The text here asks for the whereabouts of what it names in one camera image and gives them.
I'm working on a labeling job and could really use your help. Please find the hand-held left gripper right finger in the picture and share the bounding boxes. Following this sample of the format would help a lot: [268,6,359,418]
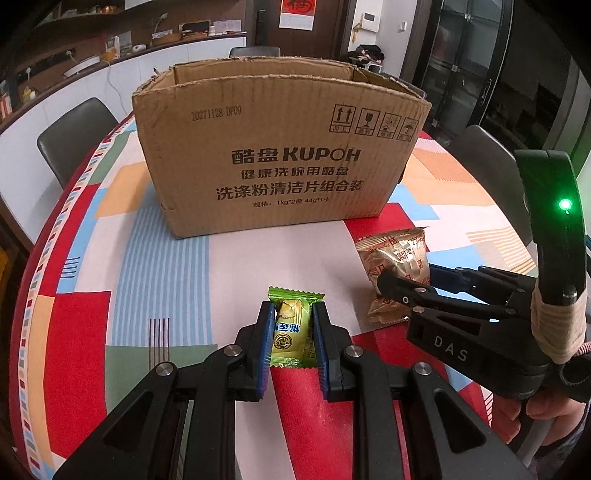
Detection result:
[313,302,532,480]

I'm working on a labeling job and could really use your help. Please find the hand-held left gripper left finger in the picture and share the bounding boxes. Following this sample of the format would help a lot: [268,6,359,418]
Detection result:
[53,301,274,480]

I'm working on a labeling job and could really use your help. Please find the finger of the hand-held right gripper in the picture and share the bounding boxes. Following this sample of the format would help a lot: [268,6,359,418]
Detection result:
[429,264,539,301]
[376,271,509,321]

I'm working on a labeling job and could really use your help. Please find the green yellow snack packet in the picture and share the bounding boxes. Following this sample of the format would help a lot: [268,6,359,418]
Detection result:
[268,286,325,370]

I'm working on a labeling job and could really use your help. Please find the gold snack packet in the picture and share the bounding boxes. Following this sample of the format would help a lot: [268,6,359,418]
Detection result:
[355,227,431,326]

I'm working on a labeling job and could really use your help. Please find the brown cardboard box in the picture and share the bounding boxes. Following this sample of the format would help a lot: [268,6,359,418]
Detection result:
[131,58,432,240]

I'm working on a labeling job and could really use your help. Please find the person's right hand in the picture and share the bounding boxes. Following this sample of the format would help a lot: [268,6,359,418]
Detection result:
[491,388,591,462]

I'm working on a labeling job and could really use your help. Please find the dark grey dining chair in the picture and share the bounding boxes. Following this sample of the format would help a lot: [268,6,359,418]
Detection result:
[37,98,120,190]
[229,46,281,59]
[455,126,534,250]

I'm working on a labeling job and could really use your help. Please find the black glass door cabinet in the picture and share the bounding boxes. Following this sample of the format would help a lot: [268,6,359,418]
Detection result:
[402,0,583,153]

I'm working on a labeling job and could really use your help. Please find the black bag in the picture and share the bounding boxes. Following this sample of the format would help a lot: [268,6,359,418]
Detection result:
[347,45,385,65]

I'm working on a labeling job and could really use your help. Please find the dark brown door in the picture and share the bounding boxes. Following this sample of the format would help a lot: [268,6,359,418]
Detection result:
[252,0,345,51]

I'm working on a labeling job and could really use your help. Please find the white flat tray appliance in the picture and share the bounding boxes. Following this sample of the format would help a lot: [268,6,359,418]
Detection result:
[62,55,99,77]

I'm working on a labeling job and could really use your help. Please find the red and white wall calendar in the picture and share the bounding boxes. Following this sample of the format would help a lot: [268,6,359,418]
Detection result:
[280,0,316,28]

